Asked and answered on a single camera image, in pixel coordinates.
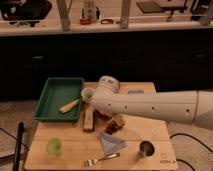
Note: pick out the beige wooden gripper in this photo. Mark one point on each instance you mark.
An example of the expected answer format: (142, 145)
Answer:
(118, 119)

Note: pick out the yellow banana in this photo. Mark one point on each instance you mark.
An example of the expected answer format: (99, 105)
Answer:
(66, 108)

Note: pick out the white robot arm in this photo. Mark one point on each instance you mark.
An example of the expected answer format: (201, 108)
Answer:
(188, 107)

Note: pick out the clear plastic cup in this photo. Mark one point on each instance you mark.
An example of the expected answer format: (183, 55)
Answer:
(87, 94)

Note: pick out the metal cup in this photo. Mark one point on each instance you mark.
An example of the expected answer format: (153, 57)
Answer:
(146, 149)

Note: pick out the green plastic cup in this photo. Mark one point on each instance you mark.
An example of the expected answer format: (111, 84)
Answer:
(54, 146)

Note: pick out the brown grape bunch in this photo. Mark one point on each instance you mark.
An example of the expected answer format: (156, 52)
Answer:
(113, 127)

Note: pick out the dark brown bowl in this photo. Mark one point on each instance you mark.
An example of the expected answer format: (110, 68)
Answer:
(102, 115)

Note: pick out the blue cloth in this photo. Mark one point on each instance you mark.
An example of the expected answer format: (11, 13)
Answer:
(111, 144)

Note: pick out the blue sponge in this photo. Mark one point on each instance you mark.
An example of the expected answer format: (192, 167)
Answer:
(135, 92)

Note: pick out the wooden block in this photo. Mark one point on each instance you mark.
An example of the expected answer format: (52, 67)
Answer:
(88, 120)

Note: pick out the silver fork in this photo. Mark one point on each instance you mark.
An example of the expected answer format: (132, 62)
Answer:
(92, 162)

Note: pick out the green plastic tray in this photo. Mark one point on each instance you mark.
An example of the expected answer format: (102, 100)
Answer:
(58, 92)

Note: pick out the black pole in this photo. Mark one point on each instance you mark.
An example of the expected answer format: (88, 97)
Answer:
(17, 155)

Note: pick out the red object on ledge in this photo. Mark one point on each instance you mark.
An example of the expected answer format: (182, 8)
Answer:
(86, 21)

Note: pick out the white bottle on ledge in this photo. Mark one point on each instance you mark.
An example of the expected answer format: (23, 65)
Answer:
(91, 11)

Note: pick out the black office chair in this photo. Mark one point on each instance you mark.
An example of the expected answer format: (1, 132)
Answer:
(29, 12)

